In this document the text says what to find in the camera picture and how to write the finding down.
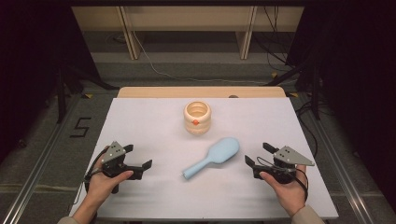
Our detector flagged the black stand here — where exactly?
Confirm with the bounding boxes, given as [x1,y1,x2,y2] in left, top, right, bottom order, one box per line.
[55,62,120,124]
[264,59,321,120]

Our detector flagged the person's left hand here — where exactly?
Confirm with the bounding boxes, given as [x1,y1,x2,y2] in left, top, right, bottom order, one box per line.
[83,146,134,210]

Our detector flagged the black curtain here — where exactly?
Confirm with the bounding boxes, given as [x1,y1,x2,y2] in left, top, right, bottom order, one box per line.
[286,6,396,213]
[0,0,101,160]

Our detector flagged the person's right hand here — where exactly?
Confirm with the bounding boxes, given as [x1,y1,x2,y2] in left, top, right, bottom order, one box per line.
[260,164,309,217]

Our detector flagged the metal floor rail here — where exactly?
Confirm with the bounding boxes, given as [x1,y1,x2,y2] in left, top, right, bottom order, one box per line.
[298,102,375,224]
[0,92,82,224]

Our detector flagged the wooden table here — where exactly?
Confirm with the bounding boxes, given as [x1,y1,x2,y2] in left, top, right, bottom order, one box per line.
[117,86,288,99]

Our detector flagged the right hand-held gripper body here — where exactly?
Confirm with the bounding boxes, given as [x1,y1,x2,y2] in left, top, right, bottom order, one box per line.
[252,145,316,185]

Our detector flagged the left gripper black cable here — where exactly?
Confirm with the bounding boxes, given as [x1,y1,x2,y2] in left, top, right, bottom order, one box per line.
[82,147,110,200]

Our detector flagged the cream ribbed cup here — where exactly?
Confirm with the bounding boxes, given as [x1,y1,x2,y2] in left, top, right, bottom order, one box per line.
[183,100,213,135]

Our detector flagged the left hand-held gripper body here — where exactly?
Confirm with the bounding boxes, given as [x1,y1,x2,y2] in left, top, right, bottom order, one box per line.
[101,141,144,181]

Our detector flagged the wooden shelf unit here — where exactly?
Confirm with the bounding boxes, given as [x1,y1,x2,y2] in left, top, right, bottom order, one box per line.
[71,6,304,61]

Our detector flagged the light blue hairbrush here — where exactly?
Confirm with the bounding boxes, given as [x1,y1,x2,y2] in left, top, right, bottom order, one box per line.
[181,136,241,181]

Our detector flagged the black floor cables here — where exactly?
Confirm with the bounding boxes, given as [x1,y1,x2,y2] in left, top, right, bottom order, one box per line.
[251,6,300,73]

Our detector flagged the white floor cable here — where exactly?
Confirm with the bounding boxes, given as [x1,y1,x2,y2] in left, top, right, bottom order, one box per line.
[134,31,269,86]

